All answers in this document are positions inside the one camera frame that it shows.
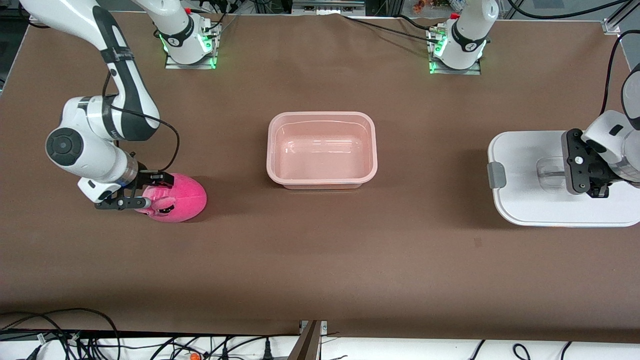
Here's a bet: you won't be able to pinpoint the pink plush toy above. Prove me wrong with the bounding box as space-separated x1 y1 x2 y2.
134 173 208 223

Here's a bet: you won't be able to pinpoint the white box lid grey clips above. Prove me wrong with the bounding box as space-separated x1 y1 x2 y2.
487 130 640 229

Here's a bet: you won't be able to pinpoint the pink translucent plastic box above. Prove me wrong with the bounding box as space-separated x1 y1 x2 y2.
266 111 378 190

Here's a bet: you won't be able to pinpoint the brown table cover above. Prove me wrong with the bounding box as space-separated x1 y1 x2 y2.
0 10 640 344

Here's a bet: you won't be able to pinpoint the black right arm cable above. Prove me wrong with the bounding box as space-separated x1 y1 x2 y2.
101 70 181 173

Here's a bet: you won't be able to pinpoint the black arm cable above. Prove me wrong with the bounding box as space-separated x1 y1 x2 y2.
507 0 640 117
101 70 181 173

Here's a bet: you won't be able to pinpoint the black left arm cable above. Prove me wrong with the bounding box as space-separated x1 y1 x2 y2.
507 0 640 117

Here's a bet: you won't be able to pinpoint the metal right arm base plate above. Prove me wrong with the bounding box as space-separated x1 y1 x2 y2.
165 22 219 70

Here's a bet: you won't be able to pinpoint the black looped cable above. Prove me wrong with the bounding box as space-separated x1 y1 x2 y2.
0 307 122 360

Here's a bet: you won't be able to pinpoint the aluminium frame rail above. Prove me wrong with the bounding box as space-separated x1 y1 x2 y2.
601 0 640 36

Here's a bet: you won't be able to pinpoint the black base cable bundle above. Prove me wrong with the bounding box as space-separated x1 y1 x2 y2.
206 11 240 37

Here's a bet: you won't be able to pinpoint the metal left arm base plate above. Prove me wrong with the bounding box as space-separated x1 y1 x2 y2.
427 25 482 76

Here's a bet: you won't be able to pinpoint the aluminium profile post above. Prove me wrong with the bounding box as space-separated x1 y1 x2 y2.
286 320 328 360

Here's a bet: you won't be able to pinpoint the short black table cable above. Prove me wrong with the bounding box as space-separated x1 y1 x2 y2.
395 14 441 32

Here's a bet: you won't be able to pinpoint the long black table cable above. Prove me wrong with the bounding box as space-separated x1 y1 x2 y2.
341 14 443 42

